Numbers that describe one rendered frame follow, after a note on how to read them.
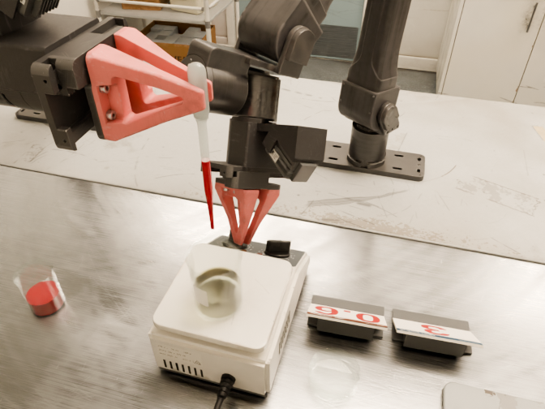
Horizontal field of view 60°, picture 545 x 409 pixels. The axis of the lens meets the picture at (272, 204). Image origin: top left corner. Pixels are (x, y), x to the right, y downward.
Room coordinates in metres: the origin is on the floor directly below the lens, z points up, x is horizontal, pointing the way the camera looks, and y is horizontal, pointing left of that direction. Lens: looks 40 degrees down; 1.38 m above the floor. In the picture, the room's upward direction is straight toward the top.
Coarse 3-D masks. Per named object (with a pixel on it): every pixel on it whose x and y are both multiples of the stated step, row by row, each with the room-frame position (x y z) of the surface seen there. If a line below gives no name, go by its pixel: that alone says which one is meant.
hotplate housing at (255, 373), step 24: (288, 288) 0.34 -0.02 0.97; (288, 312) 0.32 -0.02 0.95; (168, 336) 0.28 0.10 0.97; (168, 360) 0.28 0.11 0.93; (192, 360) 0.27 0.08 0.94; (216, 360) 0.26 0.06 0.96; (240, 360) 0.26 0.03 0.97; (264, 360) 0.25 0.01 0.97; (240, 384) 0.25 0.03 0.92; (264, 384) 0.25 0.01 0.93
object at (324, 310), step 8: (312, 304) 0.37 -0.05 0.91; (320, 312) 0.34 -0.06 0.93; (328, 312) 0.34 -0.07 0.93; (336, 312) 0.34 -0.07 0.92; (344, 312) 0.35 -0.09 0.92; (352, 312) 0.35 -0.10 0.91; (360, 312) 0.35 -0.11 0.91; (360, 320) 0.33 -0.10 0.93; (368, 320) 0.33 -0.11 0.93; (376, 320) 0.33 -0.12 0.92
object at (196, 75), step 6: (192, 66) 0.31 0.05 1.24; (198, 66) 0.31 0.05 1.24; (192, 72) 0.31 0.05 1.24; (198, 72) 0.31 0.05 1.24; (204, 72) 0.31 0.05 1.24; (192, 78) 0.31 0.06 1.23; (198, 78) 0.31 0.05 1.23; (204, 78) 0.31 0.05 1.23; (198, 84) 0.30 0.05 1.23; (204, 84) 0.31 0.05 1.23; (204, 90) 0.31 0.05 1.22; (198, 114) 0.31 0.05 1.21; (204, 114) 0.31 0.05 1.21
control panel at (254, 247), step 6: (252, 246) 0.44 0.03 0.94; (258, 246) 0.44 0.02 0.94; (264, 246) 0.44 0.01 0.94; (252, 252) 0.41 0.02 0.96; (294, 252) 0.43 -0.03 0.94; (300, 252) 0.43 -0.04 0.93; (282, 258) 0.40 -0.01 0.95; (288, 258) 0.40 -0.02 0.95; (294, 258) 0.41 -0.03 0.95; (300, 258) 0.41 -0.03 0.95; (294, 264) 0.39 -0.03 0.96
